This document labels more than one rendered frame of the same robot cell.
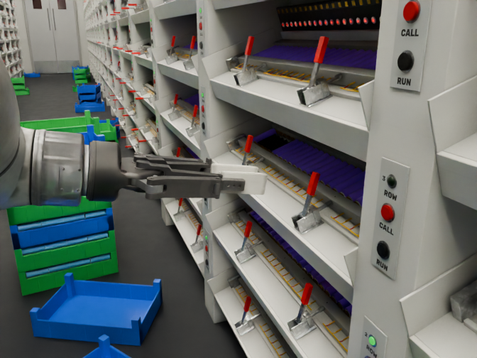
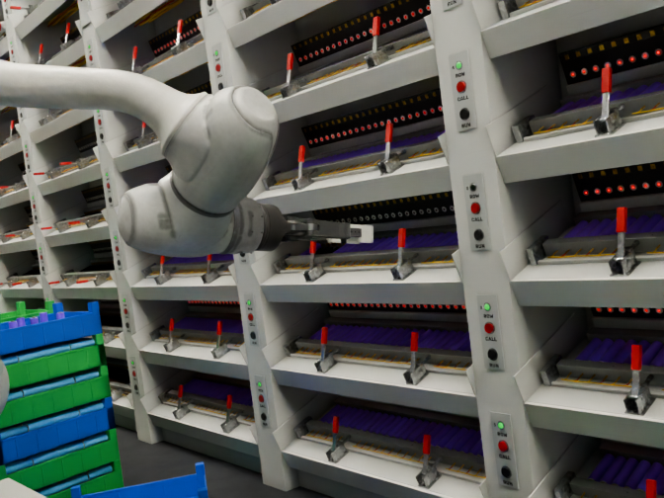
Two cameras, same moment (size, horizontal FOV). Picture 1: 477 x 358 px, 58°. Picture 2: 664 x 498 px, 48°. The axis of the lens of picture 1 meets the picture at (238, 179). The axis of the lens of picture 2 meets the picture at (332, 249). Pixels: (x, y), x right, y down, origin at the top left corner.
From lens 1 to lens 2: 0.80 m
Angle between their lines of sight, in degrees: 25
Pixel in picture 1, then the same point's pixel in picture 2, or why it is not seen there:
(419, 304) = (510, 256)
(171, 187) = (322, 227)
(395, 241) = (484, 223)
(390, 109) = (460, 144)
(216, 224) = (273, 359)
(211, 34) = not seen: hidden behind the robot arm
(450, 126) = (498, 140)
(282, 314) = (392, 379)
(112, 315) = not seen: outside the picture
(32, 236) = (18, 444)
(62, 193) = (252, 234)
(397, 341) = (504, 290)
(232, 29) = not seen: hidden behind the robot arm
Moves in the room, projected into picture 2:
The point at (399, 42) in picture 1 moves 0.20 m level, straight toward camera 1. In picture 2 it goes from (457, 105) to (481, 83)
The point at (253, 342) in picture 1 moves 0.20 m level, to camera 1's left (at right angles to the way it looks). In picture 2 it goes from (353, 460) to (260, 482)
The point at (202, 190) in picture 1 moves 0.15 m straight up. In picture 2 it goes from (340, 231) to (328, 138)
